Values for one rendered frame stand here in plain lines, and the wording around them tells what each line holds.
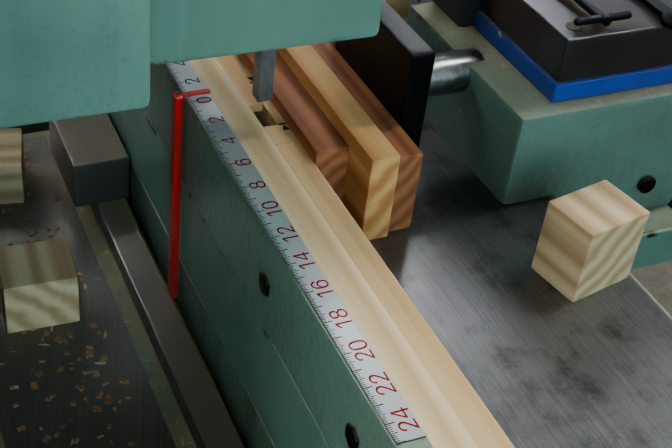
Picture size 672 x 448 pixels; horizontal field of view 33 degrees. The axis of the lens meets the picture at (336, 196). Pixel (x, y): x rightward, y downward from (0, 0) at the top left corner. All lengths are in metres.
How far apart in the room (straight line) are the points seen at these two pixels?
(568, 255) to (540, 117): 0.09
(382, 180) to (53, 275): 0.21
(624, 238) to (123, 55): 0.27
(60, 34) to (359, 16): 0.17
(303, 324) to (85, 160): 0.29
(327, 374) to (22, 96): 0.18
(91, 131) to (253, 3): 0.25
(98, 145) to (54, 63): 0.27
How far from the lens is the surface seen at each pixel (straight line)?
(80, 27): 0.50
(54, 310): 0.70
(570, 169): 0.68
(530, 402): 0.55
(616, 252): 0.61
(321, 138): 0.61
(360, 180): 0.60
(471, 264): 0.62
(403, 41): 0.62
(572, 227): 0.59
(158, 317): 0.69
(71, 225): 0.78
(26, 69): 0.50
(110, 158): 0.76
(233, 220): 0.57
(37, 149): 0.85
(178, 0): 0.55
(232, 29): 0.56
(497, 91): 0.66
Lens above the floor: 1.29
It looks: 37 degrees down
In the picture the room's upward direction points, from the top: 7 degrees clockwise
